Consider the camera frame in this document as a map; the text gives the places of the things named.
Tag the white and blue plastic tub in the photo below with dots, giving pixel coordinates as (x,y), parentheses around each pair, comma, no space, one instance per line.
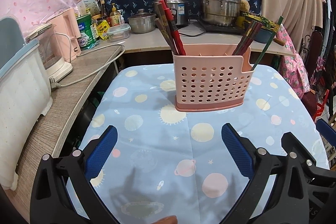
(21,98)

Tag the steel rice cooker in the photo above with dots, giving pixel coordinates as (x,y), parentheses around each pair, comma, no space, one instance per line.
(181,11)

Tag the blue basin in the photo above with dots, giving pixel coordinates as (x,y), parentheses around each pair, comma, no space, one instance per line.
(263,35)

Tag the pink electric kettle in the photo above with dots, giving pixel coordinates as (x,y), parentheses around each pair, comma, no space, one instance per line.
(67,32)

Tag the pale counter board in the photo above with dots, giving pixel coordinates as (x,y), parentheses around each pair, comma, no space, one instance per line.
(147,41)

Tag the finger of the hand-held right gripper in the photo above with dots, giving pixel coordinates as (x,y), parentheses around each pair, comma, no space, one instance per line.
(315,161)
(328,134)

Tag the dark chair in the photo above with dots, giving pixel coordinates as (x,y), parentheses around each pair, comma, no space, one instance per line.
(313,61)

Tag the person's left hand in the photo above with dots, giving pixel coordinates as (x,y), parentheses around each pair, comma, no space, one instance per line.
(168,220)

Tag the pink floral cloth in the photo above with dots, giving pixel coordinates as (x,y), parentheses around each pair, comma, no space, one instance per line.
(292,64)

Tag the small pot with glass lid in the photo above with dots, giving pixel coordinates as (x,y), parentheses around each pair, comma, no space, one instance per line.
(140,22)

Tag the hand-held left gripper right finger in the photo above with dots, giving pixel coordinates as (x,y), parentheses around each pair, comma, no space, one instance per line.
(236,150)

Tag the yellow dish soap bottle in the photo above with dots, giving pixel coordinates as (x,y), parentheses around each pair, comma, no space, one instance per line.
(115,18)

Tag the white carton box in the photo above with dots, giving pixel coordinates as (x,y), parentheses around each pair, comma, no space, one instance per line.
(88,6)

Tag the blue planet print tablecloth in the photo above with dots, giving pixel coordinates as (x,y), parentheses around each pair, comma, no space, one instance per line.
(157,140)

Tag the white appliance with clear top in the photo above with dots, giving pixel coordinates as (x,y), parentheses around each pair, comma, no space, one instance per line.
(52,56)

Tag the black induction cooker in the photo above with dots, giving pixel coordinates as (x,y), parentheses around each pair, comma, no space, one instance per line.
(218,27)

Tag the glass container with green lid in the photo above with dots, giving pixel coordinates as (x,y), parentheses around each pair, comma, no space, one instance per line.
(118,33)

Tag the curved wood-grain counter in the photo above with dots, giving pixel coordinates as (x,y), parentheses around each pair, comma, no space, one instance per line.
(65,98)

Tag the pink perforated utensil holder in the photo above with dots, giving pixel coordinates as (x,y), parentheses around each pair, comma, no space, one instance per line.
(210,82)

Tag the yellow snack packet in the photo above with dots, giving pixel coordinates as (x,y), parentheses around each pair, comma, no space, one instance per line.
(103,30)

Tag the red plastic stool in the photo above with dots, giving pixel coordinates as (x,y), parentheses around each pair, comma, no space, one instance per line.
(321,106)

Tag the dark sauce bottle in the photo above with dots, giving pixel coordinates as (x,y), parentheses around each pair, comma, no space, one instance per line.
(103,10)

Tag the stacked steel steamer pot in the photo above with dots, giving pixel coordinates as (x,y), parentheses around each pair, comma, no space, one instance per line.
(220,1)

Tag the green can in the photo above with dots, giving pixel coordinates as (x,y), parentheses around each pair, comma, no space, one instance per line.
(86,32)

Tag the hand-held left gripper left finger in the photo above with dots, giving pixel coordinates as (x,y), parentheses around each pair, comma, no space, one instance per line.
(101,153)

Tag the yellowish loofah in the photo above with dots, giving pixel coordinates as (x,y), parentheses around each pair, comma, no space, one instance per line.
(245,6)

